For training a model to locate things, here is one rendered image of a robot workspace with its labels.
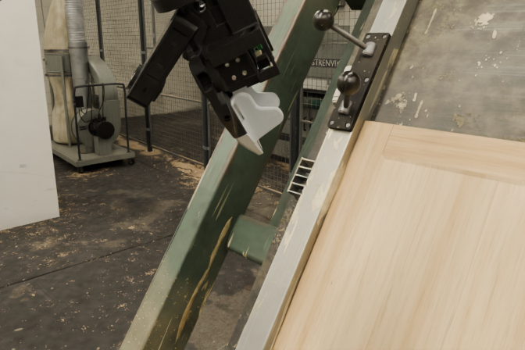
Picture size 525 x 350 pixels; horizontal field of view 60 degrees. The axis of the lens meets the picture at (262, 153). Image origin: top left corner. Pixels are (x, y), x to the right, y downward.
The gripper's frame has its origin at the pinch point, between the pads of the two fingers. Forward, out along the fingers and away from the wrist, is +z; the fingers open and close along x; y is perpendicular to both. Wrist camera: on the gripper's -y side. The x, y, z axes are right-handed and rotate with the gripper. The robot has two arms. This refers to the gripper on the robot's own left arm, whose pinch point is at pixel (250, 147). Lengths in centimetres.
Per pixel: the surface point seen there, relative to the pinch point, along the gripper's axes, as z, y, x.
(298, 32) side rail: 9, 11, 51
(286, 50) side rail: 9.9, 7.1, 47.7
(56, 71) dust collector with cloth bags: 90, -272, 495
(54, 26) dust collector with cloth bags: 47, -251, 519
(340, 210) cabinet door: 24.8, 5.6, 10.8
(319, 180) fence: 21.1, 4.4, 15.8
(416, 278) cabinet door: 28.4, 12.4, -3.9
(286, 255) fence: 26.6, -5.4, 7.3
